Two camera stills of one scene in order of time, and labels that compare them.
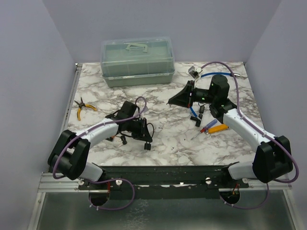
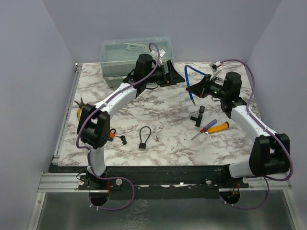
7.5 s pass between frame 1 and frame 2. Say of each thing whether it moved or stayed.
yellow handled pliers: stayed
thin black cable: moved
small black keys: stayed
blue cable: moved
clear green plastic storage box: stayed
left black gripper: moved
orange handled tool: stayed
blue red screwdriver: stayed
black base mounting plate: stayed
